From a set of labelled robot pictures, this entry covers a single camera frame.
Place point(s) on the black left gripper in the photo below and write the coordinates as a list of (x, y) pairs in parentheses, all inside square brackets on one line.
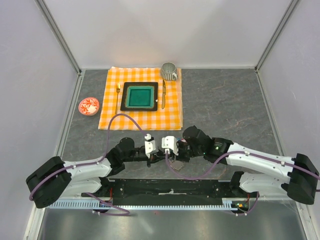
[(155, 157)]

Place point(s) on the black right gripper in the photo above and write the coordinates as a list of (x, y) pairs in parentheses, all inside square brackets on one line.
[(179, 157)]

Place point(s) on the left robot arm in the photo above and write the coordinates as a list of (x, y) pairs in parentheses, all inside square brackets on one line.
[(57, 178)]

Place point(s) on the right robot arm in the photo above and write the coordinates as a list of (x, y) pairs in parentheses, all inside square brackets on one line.
[(275, 175)]

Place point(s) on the yellow checkered cloth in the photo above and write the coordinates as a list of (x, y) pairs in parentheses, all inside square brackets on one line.
[(170, 118)]

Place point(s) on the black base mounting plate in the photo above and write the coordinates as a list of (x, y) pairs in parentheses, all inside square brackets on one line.
[(122, 188)]

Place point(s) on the black teal square plate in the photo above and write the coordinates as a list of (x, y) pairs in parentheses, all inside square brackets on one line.
[(139, 97)]

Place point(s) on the gold knife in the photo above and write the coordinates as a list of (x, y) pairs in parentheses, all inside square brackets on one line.
[(164, 91)]

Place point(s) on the gold fork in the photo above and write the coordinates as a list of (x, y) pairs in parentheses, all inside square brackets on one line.
[(118, 90)]

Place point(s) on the red white patterned bowl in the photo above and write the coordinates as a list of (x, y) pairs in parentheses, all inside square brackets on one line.
[(89, 106)]

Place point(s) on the grey striped mug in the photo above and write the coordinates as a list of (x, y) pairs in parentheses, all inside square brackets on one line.
[(169, 72)]

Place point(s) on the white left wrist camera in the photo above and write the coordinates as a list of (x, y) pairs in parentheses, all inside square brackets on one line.
[(150, 145)]

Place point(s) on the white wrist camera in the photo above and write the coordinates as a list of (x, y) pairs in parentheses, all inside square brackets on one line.
[(169, 144), (150, 145)]

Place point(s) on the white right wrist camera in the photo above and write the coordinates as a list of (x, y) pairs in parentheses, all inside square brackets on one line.
[(169, 144)]

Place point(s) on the grey slotted cable duct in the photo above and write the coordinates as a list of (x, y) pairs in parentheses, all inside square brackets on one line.
[(148, 203)]

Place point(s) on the aluminium corner post left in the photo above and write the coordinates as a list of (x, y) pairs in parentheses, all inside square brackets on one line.
[(58, 34)]

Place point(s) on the aluminium corner post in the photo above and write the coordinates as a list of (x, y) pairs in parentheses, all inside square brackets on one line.
[(277, 33), (58, 34)]

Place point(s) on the aluminium corner post right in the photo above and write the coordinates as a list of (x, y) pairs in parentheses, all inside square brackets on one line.
[(277, 33)]

